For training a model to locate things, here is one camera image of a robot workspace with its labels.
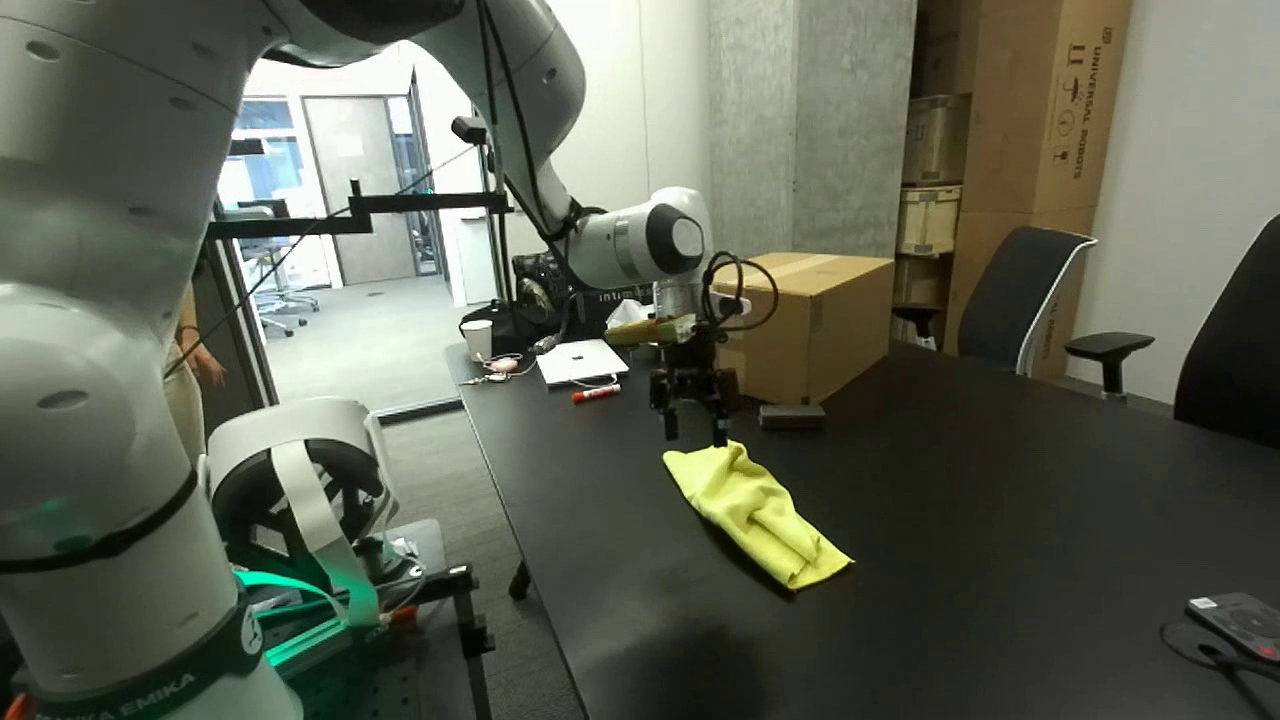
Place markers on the yellow towel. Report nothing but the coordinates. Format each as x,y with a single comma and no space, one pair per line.
755,514

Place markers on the grey door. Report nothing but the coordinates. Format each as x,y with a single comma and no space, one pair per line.
358,187

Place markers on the black metal robot stand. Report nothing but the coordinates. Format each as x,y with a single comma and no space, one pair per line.
307,606

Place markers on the brown cardboard box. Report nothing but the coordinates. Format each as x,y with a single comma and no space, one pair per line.
822,322

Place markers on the small black device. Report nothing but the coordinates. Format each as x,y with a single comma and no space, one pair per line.
1241,620

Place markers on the small cardboard box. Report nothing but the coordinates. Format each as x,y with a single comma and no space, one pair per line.
933,140
929,222

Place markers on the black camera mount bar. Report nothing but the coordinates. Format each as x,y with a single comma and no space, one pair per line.
360,210

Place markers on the red marker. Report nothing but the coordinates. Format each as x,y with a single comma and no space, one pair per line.
597,395

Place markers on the person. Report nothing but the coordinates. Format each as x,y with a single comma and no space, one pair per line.
192,340

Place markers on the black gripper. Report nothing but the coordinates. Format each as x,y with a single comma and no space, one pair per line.
694,372

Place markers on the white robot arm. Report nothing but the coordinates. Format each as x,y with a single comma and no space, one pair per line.
83,200

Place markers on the white cup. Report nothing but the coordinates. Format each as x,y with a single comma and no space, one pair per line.
477,338

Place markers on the tall cardboard box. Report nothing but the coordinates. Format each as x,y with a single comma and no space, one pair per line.
1040,133

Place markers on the white notebook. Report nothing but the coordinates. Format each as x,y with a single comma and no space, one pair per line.
580,363

